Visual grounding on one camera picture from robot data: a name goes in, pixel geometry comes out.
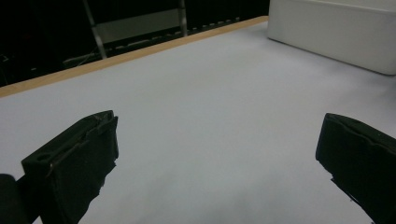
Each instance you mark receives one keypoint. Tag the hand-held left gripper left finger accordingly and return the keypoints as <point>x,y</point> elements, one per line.
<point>71,165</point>

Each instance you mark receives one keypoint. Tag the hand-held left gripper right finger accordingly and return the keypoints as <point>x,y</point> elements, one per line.
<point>364,161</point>

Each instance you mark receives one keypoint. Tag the long white plastic tray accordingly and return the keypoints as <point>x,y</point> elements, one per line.
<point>327,31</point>

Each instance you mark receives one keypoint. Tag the white table mat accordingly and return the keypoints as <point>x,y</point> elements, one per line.
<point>202,109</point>

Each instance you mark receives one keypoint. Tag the white metal stand frame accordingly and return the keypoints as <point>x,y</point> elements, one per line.
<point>137,26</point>

